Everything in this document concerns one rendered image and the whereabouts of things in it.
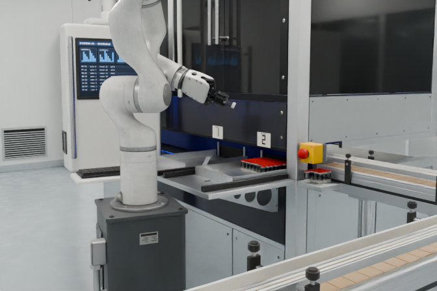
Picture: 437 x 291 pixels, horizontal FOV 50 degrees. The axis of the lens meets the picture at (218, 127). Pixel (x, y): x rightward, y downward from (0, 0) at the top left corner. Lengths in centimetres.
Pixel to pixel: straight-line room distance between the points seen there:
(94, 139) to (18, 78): 458
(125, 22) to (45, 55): 569
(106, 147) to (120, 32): 116
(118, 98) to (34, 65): 558
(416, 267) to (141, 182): 88
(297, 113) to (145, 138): 62
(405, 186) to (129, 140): 92
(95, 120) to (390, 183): 148
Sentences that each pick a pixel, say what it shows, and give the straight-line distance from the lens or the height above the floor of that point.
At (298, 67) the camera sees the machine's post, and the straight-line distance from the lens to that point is 180.
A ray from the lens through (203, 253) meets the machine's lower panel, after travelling 249.
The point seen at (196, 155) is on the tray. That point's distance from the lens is 232.
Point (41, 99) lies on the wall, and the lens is 706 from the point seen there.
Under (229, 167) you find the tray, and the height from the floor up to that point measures 89.
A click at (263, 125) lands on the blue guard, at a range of 195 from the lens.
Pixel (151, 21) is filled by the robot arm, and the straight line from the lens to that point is 160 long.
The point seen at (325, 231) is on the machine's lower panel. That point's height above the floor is 64.
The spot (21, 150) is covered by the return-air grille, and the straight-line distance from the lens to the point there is 705.
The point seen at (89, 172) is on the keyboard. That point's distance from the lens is 231.
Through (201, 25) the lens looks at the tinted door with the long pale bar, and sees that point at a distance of 236.
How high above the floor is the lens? 127
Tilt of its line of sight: 6 degrees down
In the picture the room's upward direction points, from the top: straight up
